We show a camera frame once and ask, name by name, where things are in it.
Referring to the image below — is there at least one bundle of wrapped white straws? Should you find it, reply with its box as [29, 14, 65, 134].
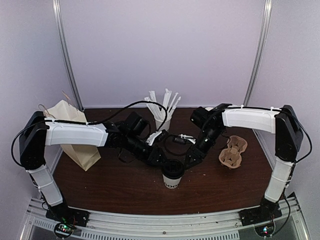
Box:
[144, 88, 182, 121]

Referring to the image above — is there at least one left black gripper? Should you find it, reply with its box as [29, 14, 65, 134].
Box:
[124, 133, 171, 167]

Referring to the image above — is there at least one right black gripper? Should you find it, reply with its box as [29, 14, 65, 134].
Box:
[184, 126, 224, 170]

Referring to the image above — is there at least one right aluminium frame post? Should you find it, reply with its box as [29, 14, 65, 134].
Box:
[241, 0, 273, 107]

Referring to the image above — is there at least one brown pulp cup carrier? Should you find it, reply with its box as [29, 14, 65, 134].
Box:
[218, 135, 248, 170]

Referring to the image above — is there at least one left aluminium frame post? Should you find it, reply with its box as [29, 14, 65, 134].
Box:
[52, 0, 84, 111]

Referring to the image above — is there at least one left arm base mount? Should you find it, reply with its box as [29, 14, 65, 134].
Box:
[45, 208, 90, 239]

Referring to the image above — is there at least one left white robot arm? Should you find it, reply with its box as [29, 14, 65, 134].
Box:
[19, 111, 168, 222]

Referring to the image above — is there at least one white cup holding straws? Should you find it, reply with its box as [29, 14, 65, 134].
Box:
[154, 117, 171, 132]

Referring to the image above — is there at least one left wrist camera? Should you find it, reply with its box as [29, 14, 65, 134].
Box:
[145, 129, 168, 146]

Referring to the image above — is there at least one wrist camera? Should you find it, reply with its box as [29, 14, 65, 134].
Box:
[145, 129, 168, 146]
[172, 134, 197, 145]

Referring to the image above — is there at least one single black cup lid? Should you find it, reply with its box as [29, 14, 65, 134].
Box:
[161, 158, 185, 180]

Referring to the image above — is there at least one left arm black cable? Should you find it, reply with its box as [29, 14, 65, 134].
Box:
[11, 100, 168, 171]

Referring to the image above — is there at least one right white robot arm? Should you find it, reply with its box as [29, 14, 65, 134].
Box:
[184, 103, 305, 221]

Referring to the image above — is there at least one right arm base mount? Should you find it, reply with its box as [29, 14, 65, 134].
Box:
[239, 206, 282, 238]

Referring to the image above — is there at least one single white paper cup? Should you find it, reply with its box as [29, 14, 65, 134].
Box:
[162, 173, 184, 189]

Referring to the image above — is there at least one aluminium frame post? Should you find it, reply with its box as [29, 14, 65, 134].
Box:
[241, 0, 273, 107]
[52, 0, 84, 111]

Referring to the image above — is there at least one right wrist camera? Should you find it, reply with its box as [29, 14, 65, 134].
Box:
[172, 134, 197, 145]

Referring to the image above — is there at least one aluminium front rail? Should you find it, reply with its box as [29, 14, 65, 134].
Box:
[17, 203, 311, 240]

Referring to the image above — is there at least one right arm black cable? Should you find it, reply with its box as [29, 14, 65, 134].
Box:
[163, 134, 196, 157]

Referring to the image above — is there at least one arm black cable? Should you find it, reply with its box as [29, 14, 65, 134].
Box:
[163, 134, 196, 157]
[11, 100, 168, 171]

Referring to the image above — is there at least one brown paper bag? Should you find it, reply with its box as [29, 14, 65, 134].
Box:
[38, 91, 101, 171]

